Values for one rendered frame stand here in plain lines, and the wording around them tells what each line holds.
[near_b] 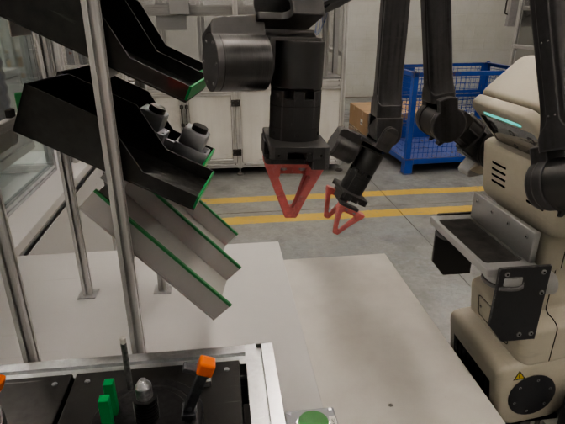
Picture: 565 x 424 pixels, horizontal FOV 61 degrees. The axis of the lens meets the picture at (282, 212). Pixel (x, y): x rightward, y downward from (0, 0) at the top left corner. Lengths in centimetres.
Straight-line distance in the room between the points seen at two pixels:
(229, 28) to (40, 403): 55
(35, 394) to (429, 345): 69
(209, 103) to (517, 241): 385
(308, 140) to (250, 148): 417
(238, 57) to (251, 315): 68
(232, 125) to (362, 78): 520
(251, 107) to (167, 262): 388
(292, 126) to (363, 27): 890
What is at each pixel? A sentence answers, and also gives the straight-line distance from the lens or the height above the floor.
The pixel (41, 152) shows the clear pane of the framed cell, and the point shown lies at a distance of 211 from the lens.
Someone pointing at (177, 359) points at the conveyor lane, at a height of 96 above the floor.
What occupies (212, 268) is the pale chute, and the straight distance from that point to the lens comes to 92.
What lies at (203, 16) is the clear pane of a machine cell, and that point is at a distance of 453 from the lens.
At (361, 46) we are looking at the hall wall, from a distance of 941.
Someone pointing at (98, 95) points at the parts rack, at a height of 136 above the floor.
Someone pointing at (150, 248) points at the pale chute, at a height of 112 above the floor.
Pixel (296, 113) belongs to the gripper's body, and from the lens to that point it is 52.
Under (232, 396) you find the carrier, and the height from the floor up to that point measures 97.
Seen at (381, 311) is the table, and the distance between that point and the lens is 109.
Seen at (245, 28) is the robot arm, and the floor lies 145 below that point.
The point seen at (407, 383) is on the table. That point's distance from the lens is 92.
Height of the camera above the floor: 146
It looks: 22 degrees down
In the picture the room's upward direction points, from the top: straight up
